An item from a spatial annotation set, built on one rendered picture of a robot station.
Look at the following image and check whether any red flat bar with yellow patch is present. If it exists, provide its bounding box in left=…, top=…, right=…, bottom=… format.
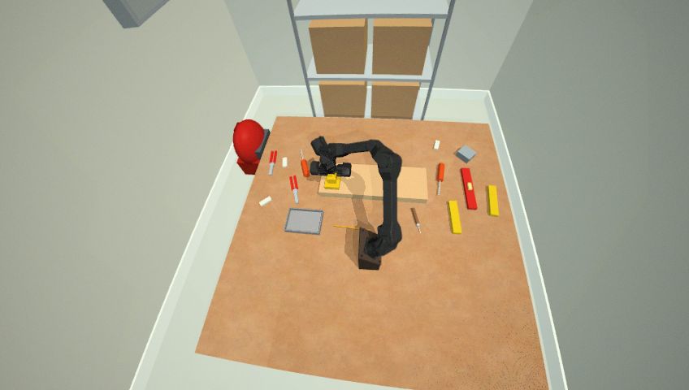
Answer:
left=461, top=168, right=478, bottom=210

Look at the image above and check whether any orange-handled awl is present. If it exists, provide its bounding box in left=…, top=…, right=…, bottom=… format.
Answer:
left=301, top=152, right=310, bottom=177
left=437, top=163, right=444, bottom=195

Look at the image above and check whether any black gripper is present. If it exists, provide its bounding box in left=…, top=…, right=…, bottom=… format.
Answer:
left=310, top=161, right=352, bottom=177

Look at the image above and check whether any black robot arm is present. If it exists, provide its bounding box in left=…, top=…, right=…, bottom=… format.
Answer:
left=310, top=136, right=402, bottom=259

